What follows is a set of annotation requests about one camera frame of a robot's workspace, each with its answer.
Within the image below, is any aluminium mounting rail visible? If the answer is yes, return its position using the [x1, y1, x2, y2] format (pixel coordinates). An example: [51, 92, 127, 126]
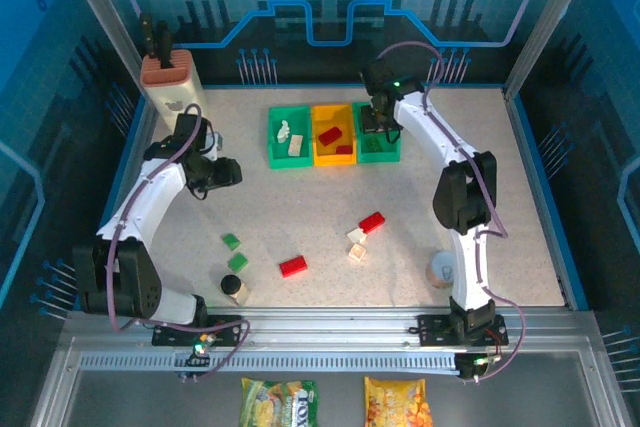
[64, 305, 599, 348]

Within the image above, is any yellow plastic bin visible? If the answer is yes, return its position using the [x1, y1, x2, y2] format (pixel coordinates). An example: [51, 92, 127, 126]
[311, 103, 358, 167]

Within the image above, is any long red lego brick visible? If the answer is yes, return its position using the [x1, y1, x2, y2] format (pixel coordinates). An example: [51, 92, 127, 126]
[279, 255, 308, 279]
[318, 125, 343, 147]
[358, 211, 387, 234]

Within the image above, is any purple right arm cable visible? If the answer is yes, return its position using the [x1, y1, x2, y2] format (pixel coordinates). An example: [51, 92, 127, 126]
[377, 40, 526, 383]

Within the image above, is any white knife block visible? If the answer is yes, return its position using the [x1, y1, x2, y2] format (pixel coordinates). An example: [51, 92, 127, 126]
[139, 49, 207, 124]

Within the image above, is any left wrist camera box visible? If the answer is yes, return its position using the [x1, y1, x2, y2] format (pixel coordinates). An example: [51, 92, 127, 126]
[203, 132, 222, 162]

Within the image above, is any grey metal shelf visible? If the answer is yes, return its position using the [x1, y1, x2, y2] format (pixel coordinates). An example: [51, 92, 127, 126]
[29, 336, 631, 427]

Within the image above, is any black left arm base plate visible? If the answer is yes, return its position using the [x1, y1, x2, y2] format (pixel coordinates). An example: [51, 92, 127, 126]
[151, 314, 243, 348]

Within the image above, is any spice jar with black lid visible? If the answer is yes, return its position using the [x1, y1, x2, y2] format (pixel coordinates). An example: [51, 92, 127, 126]
[220, 274, 250, 306]

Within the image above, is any can with silver lid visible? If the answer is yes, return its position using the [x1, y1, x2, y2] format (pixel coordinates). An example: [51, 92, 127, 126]
[425, 250, 459, 291]

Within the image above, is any grey slotted cable duct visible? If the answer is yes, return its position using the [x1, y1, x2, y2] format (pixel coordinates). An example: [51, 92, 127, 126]
[78, 350, 460, 374]

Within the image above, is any green plastic bin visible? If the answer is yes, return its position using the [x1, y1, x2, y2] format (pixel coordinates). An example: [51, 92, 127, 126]
[268, 105, 315, 170]
[352, 100, 404, 165]

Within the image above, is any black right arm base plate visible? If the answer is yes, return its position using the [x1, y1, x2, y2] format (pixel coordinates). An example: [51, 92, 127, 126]
[417, 314, 509, 348]

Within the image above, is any black knife handle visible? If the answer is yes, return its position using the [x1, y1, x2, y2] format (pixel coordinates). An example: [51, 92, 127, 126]
[154, 20, 175, 70]
[138, 11, 155, 59]

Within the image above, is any orange snack bag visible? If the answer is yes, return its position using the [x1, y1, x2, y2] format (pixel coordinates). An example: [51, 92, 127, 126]
[363, 376, 434, 427]

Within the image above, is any green yellow snack bag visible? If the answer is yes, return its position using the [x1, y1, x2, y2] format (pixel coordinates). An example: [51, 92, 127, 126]
[239, 377, 320, 427]

